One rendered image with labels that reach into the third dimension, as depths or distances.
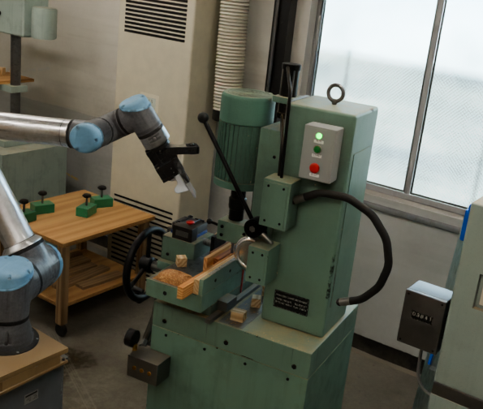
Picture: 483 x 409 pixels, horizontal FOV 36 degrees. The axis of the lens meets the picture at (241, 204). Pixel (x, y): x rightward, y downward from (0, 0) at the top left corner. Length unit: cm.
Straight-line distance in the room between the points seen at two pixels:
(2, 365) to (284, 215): 101
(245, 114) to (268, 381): 84
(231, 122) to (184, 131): 163
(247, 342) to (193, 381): 28
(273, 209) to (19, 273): 85
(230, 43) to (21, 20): 124
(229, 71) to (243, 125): 158
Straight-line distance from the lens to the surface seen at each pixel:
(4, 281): 251
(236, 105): 236
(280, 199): 223
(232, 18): 391
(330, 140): 215
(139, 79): 416
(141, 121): 237
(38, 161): 468
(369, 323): 401
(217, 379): 253
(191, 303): 239
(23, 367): 253
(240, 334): 241
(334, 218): 227
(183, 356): 256
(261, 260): 230
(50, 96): 514
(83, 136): 229
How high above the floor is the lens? 192
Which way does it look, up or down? 18 degrees down
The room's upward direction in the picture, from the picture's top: 6 degrees clockwise
